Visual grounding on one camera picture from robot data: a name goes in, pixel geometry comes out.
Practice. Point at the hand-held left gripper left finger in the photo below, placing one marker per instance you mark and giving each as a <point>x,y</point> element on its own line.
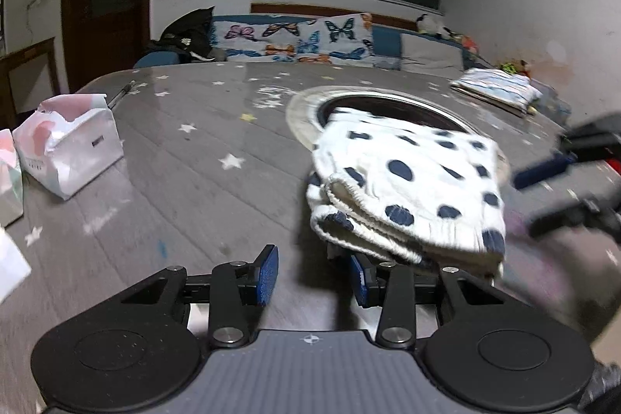
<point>269,272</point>

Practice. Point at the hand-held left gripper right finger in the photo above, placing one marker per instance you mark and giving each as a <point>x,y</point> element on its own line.
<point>358,282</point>

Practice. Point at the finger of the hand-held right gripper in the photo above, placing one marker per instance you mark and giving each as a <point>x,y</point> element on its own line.
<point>567,212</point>
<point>543,169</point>

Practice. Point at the white navy polka dot pants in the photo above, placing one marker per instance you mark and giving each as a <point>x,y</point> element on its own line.
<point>417,191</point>

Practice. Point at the folded striped clothes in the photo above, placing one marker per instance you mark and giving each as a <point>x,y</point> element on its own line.
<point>499,89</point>

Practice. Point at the orange and green toys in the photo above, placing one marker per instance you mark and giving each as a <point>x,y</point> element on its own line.
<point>514,67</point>

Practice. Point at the grey star-print tablecloth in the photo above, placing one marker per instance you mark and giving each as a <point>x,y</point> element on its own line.
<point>194,181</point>

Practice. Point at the grey pillow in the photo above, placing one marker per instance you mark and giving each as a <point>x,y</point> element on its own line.
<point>429,51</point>

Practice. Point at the dark grey cloth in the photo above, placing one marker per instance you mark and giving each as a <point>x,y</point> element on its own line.
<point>604,389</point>

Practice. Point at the black and white plush toy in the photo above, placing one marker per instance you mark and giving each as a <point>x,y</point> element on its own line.
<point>429,26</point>

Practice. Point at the blue sofa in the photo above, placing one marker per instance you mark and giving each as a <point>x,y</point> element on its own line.
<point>385,43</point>

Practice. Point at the pen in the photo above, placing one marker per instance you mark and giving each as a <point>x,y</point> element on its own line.
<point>121,94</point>

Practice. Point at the white pink tissue pack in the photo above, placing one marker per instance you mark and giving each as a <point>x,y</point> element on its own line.
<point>73,147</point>

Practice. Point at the butterfly print pillow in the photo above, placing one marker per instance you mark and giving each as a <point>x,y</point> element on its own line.
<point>291,39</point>

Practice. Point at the black bag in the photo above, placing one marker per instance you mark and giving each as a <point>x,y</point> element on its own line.
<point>187,35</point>

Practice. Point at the white paper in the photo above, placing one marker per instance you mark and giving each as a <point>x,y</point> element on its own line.
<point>10,266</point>

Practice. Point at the pink green tissue pack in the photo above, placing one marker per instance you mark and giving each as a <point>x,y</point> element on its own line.
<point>8,176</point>

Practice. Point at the brown wooden furniture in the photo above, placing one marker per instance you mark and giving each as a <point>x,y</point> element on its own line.
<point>29,79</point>

